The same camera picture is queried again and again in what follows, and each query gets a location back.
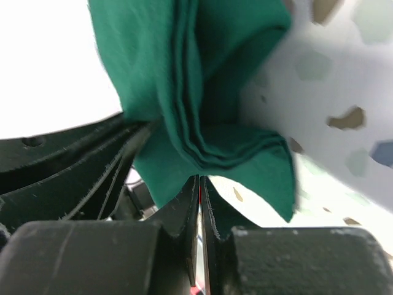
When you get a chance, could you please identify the green surgical drape cloth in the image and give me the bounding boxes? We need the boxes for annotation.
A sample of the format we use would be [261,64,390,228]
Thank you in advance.
[88,1,296,221]

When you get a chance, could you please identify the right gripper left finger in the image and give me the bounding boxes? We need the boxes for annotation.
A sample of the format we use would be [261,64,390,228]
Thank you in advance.
[1,176,200,295]

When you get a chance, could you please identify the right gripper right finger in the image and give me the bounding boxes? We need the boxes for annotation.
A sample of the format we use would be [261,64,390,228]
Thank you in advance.
[200,176,392,294]

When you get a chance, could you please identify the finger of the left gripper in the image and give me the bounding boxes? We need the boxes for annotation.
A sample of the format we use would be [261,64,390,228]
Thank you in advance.
[1,114,154,196]
[1,133,150,230]

